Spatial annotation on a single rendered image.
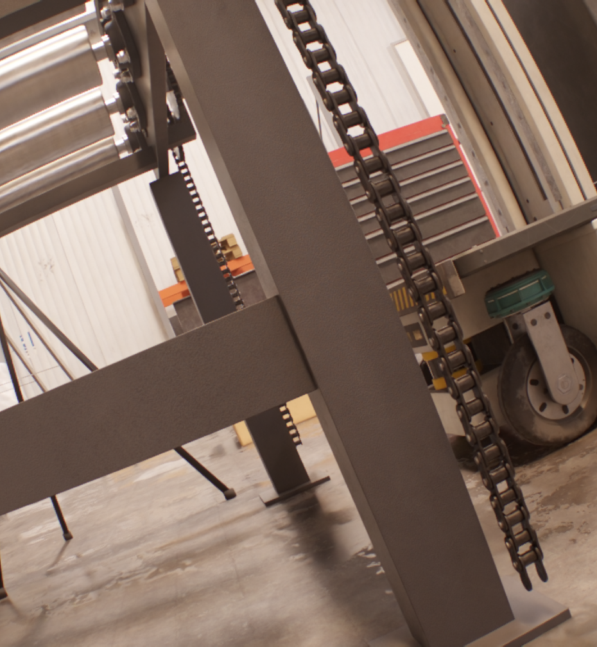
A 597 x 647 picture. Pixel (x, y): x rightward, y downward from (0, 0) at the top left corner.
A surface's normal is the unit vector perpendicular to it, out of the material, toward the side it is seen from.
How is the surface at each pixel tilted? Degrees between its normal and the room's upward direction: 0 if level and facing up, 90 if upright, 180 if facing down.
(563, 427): 86
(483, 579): 90
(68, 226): 90
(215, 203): 90
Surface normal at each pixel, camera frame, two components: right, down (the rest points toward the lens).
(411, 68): -0.26, 0.07
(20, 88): 0.31, 0.40
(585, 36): -0.91, 0.38
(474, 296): 0.13, -0.09
